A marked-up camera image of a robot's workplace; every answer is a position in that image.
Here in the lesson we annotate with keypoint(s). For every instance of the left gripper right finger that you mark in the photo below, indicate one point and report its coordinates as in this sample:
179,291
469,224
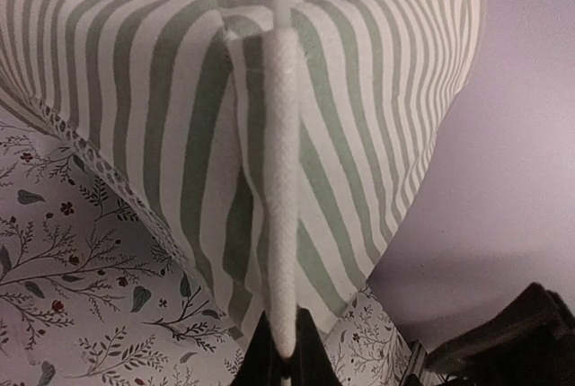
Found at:
530,342

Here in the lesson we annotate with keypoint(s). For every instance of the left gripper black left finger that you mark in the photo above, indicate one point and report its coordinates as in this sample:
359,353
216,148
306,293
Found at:
308,366

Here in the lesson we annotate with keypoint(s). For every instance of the white tent pole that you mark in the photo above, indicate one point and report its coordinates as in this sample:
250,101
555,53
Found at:
281,147

